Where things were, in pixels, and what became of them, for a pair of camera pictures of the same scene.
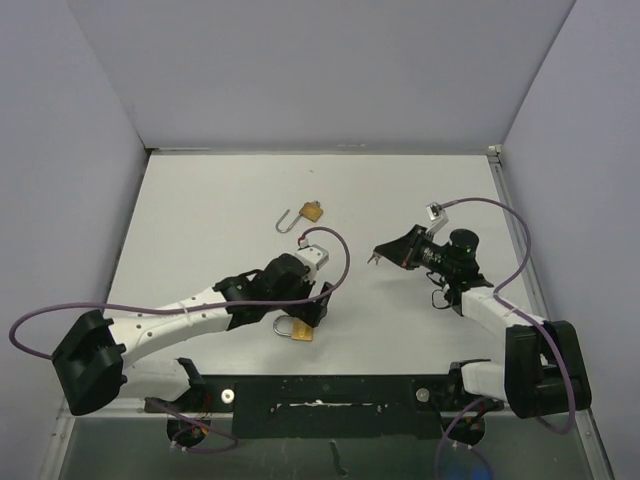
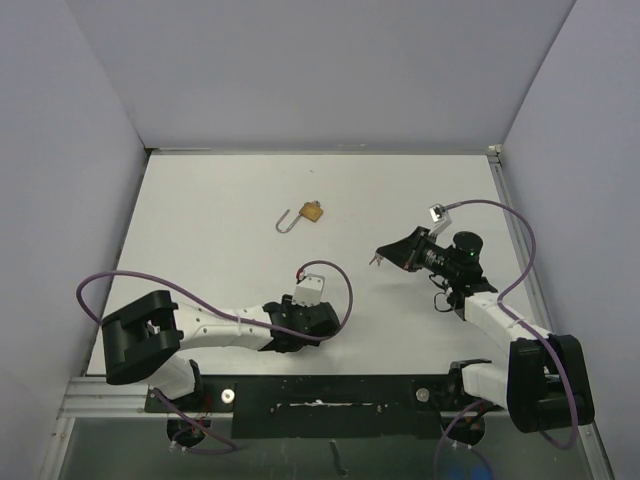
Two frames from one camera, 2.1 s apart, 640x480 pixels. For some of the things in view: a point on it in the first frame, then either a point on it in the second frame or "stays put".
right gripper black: [399, 251] stays put
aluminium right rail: [505, 194] stays put
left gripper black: [312, 310] to [293, 307]
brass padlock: [311, 211] stays put
